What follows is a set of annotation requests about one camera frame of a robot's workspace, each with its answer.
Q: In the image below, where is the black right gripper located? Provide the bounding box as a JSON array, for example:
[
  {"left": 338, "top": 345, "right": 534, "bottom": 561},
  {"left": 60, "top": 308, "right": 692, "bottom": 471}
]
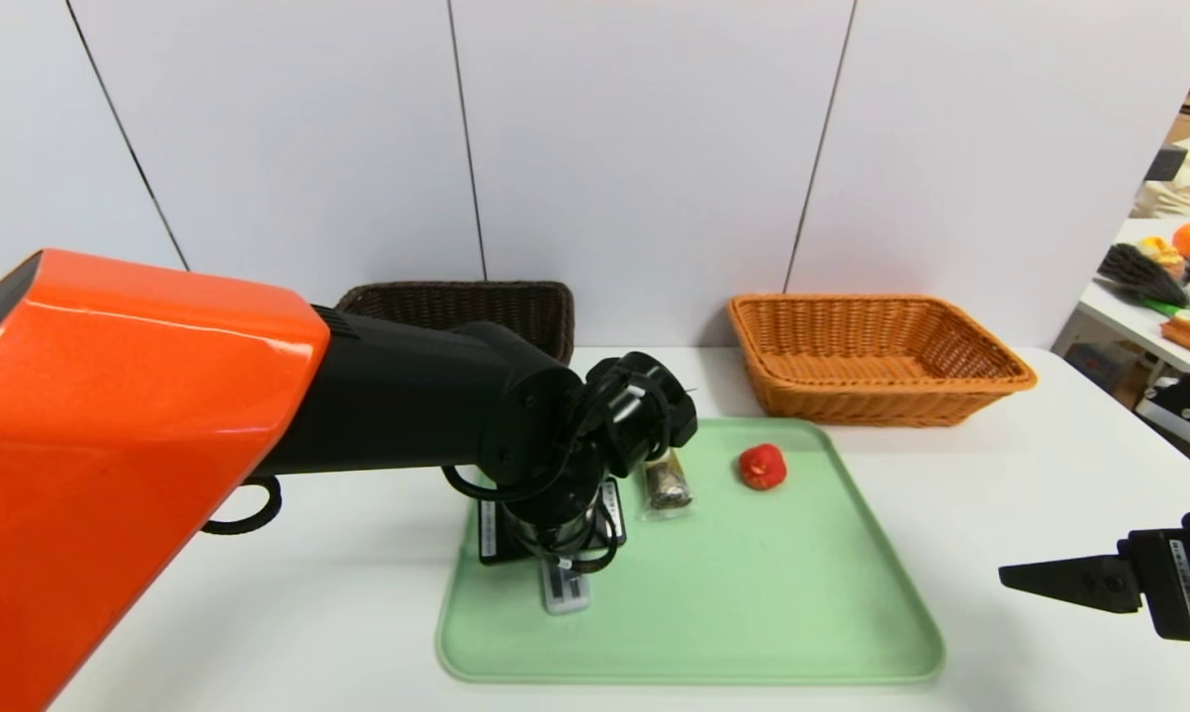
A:
[{"left": 997, "top": 495, "right": 1190, "bottom": 643}]

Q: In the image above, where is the red rubber duck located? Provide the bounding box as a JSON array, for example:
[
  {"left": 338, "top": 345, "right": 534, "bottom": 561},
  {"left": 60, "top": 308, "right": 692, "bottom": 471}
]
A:
[{"left": 738, "top": 444, "right": 788, "bottom": 491}]

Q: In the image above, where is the grey blister pack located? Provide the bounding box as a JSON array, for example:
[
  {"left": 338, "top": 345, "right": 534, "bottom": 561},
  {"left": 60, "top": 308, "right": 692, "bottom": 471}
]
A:
[{"left": 540, "top": 559, "right": 593, "bottom": 616}]

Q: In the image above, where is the orange wicker basket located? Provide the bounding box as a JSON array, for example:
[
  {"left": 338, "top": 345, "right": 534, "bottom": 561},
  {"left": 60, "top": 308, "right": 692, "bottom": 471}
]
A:
[{"left": 728, "top": 294, "right": 1039, "bottom": 428}]

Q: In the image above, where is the yellow orange toy food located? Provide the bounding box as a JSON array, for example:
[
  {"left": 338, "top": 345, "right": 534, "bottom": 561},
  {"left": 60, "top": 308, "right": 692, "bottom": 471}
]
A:
[{"left": 1137, "top": 237, "right": 1186, "bottom": 273}]

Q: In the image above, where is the dark brown wicker basket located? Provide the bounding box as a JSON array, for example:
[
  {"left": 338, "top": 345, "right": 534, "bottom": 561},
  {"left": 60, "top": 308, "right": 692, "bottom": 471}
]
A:
[{"left": 335, "top": 281, "right": 577, "bottom": 365}]

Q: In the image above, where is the white side table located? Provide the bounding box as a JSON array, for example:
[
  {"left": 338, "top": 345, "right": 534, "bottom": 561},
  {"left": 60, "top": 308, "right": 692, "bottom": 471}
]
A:
[{"left": 1053, "top": 220, "right": 1190, "bottom": 389}]

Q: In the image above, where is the black brush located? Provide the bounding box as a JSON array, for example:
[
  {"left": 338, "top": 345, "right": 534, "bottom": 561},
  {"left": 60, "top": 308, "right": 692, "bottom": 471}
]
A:
[{"left": 1097, "top": 244, "right": 1190, "bottom": 308}]

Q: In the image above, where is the light green plastic tray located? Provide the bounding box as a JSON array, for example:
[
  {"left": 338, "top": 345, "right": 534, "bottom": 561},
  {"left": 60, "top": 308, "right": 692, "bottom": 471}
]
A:
[{"left": 436, "top": 416, "right": 947, "bottom": 686}]

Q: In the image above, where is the wrapped chocolate balls pack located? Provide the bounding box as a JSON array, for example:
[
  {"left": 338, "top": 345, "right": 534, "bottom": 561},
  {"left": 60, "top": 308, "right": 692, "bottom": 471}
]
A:
[{"left": 642, "top": 453, "right": 695, "bottom": 522}]

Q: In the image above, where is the small grey box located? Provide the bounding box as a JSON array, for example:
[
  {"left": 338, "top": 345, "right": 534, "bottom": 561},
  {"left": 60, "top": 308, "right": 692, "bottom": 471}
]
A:
[{"left": 1144, "top": 145, "right": 1189, "bottom": 184}]

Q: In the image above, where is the black camera cable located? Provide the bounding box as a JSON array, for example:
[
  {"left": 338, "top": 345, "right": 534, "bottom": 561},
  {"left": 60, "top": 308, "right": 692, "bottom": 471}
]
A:
[{"left": 441, "top": 376, "right": 620, "bottom": 575}]

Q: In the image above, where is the black labelled arm cable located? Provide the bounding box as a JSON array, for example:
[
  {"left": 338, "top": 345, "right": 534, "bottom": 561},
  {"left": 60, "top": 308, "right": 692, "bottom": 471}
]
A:
[{"left": 202, "top": 477, "right": 284, "bottom": 536}]

